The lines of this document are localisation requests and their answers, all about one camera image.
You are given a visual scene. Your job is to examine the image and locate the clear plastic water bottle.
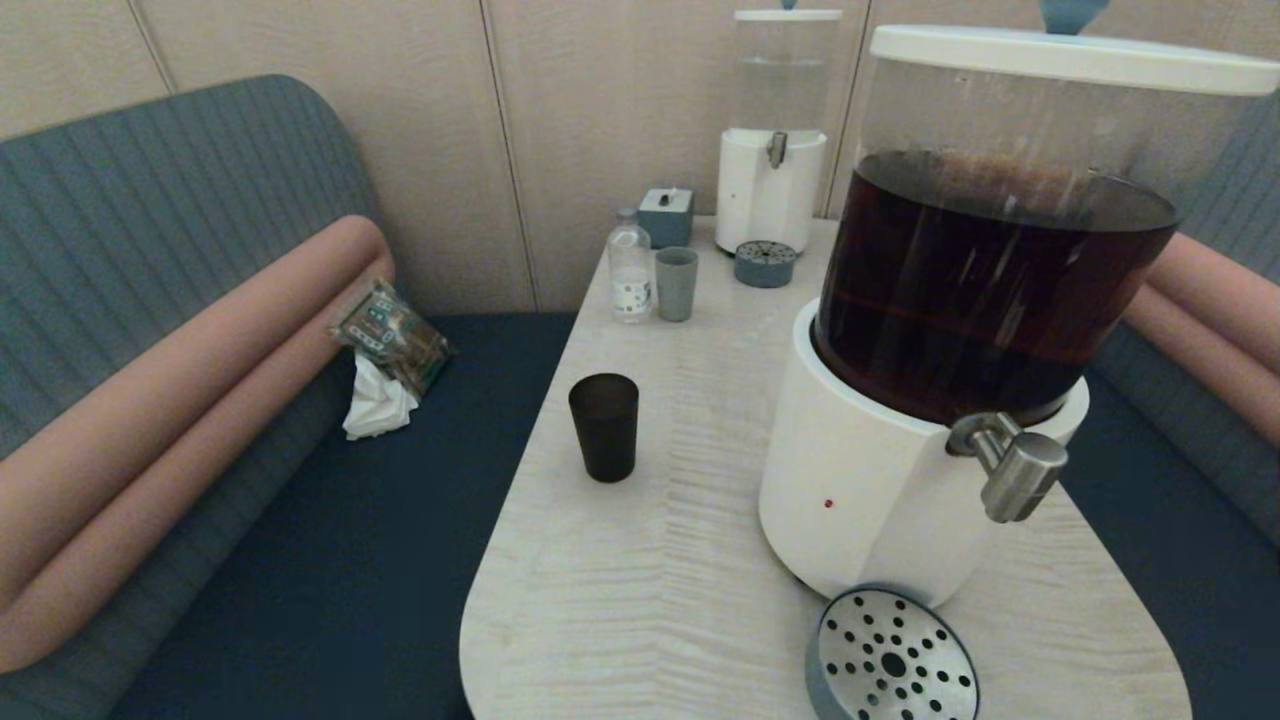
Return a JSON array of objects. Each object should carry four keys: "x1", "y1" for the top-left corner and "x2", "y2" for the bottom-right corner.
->
[{"x1": 606, "y1": 207, "x2": 656, "y2": 325}]

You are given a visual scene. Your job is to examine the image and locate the silver dispenser tap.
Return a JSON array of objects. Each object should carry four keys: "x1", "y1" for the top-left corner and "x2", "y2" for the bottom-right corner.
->
[{"x1": 945, "y1": 412, "x2": 1069, "y2": 524}]

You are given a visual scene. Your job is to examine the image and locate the blue-grey square box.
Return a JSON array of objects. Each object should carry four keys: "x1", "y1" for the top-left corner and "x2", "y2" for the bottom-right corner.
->
[{"x1": 637, "y1": 187, "x2": 694, "y2": 250}]

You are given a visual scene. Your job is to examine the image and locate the white crumpled tissue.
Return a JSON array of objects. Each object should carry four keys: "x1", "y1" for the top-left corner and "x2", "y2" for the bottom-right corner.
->
[{"x1": 340, "y1": 350, "x2": 419, "y2": 443}]

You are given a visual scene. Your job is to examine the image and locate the small blue-grey drip tray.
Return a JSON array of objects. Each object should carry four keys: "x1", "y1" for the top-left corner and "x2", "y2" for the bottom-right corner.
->
[{"x1": 734, "y1": 240, "x2": 798, "y2": 289}]

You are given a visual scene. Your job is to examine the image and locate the dark teal seat cushion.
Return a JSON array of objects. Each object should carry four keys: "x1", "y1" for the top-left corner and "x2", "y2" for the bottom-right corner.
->
[
  {"x1": 105, "y1": 313, "x2": 579, "y2": 720},
  {"x1": 1060, "y1": 368, "x2": 1280, "y2": 720}
]

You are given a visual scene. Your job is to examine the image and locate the small water drink dispenser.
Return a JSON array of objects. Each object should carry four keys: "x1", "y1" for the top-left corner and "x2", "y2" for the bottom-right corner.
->
[{"x1": 715, "y1": 0, "x2": 846, "y2": 256}]

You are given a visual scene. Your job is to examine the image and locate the salmon pink bolster cushion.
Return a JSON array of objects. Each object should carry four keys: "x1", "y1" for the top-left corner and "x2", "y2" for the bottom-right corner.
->
[
  {"x1": 0, "y1": 215, "x2": 389, "y2": 613},
  {"x1": 1150, "y1": 232, "x2": 1280, "y2": 373},
  {"x1": 0, "y1": 253, "x2": 396, "y2": 675},
  {"x1": 1125, "y1": 285, "x2": 1280, "y2": 448}
]

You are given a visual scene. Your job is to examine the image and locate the grey plastic cup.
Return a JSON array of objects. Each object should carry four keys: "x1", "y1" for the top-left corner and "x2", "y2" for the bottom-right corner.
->
[{"x1": 654, "y1": 247, "x2": 699, "y2": 323}]

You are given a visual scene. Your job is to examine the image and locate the green printed snack packet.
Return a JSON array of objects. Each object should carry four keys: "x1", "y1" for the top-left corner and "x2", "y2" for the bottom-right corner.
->
[{"x1": 325, "y1": 280, "x2": 453, "y2": 399}]

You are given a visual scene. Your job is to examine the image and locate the large tea drink dispenser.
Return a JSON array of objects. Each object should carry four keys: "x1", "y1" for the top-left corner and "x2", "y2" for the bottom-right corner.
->
[{"x1": 757, "y1": 0, "x2": 1280, "y2": 611}]

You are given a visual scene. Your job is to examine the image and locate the large blue-grey drip tray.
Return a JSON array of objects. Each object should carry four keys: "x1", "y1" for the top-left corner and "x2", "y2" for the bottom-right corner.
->
[{"x1": 805, "y1": 588, "x2": 981, "y2": 720}]

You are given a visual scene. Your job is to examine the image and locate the black tapered cup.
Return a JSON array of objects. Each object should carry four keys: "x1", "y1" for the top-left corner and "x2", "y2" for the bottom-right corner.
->
[{"x1": 568, "y1": 373, "x2": 640, "y2": 484}]

